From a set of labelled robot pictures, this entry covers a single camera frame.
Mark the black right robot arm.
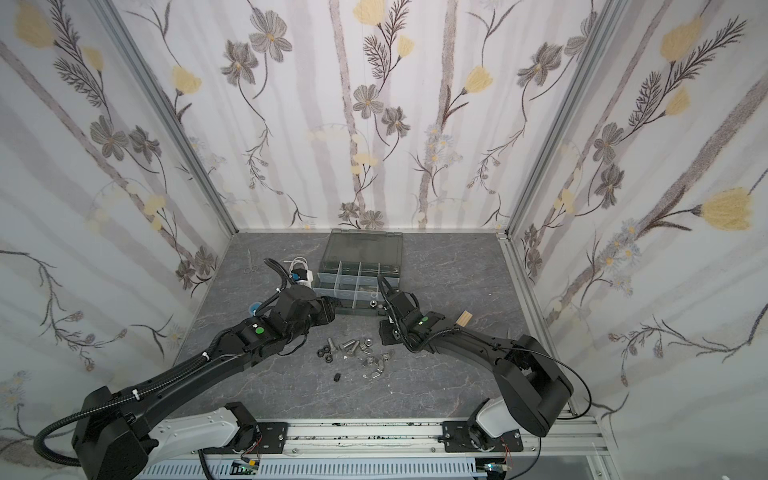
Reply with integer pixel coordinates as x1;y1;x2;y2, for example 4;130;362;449
377;275;590;439

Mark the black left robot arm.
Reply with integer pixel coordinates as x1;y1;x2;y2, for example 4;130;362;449
33;258;340;479

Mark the pile of screws and nuts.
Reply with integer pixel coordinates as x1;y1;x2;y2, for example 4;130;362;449
315;337;393;380

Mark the small wooden block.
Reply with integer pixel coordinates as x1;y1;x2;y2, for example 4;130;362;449
456;311;473;327

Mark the green compartment organizer box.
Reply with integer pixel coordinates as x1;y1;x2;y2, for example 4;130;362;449
313;229;404;316

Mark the white slotted cable duct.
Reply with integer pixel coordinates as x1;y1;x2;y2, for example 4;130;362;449
137;458;487;480

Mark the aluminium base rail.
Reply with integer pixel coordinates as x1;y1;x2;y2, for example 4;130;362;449
179;418;613;463

